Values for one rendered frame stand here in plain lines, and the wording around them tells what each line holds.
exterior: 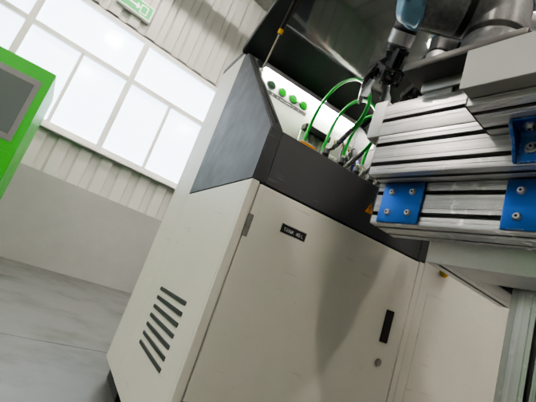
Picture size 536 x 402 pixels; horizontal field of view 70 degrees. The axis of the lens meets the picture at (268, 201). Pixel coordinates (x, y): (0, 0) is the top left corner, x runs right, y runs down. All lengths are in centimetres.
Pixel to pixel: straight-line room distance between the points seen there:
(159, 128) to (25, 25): 179
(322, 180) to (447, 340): 75
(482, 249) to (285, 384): 62
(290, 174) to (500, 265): 56
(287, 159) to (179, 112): 453
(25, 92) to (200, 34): 312
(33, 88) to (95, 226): 204
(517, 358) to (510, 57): 52
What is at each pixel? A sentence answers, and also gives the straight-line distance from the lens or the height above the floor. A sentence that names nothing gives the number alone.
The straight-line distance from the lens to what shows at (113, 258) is 517.
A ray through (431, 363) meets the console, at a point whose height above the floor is 49.
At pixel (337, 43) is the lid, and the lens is 178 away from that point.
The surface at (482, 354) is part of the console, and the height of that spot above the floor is 57.
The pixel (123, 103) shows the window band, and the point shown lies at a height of 220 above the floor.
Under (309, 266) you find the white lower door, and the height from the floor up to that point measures 63.
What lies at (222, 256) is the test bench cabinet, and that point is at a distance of 97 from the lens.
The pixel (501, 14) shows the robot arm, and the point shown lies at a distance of 92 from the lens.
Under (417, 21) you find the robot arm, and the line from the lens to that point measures 93.
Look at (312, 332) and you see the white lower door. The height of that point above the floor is 46.
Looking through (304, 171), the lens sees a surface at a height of 88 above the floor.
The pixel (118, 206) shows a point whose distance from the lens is 513.
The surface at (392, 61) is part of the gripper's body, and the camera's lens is 132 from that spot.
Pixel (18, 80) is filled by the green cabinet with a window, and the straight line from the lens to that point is 363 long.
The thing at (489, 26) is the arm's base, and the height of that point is 112.
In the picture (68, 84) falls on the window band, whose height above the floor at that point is 205.
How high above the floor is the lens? 51
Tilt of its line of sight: 13 degrees up
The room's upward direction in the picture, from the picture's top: 19 degrees clockwise
